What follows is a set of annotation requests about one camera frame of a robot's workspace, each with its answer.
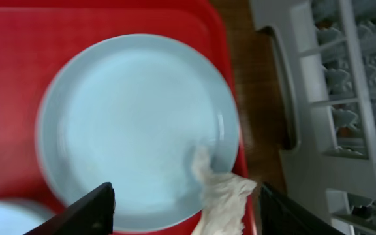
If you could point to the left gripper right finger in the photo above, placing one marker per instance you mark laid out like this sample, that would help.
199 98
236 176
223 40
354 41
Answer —
280 215

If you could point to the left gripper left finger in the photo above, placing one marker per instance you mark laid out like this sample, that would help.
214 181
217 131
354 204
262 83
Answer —
93 214

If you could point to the white napkin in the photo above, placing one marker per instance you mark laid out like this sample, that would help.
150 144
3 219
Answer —
223 196

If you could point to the light blue bowl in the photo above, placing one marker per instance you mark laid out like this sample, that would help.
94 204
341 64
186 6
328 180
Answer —
19 216

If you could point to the light blue plate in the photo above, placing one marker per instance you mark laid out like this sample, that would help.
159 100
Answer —
132 110

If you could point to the grey dishwasher rack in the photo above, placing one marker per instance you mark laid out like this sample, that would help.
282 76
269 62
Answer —
325 54

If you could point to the red serving tray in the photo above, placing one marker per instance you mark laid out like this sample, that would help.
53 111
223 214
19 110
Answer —
38 37

